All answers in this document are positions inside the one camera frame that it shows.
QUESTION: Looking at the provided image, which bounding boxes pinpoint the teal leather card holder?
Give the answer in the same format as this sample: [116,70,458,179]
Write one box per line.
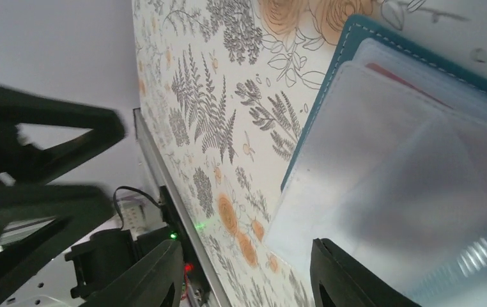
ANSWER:
[265,12,487,306]

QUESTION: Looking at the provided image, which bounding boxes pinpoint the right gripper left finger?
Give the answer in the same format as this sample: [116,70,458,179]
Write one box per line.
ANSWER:
[82,240,184,307]

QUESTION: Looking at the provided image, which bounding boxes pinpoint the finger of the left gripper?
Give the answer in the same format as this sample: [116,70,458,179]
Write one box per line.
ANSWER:
[0,184,113,304]
[0,84,126,184]

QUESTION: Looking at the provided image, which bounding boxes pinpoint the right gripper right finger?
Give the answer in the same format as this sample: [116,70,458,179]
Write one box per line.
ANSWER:
[310,238,418,307]

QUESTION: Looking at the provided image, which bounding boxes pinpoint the aluminium rail frame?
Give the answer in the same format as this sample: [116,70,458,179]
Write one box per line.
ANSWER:
[133,108,231,306]

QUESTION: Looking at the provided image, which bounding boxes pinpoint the floral table mat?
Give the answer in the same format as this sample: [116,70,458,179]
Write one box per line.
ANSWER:
[133,0,487,306]

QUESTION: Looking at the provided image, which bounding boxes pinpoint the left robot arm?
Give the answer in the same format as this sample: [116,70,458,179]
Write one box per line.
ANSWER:
[0,86,184,306]

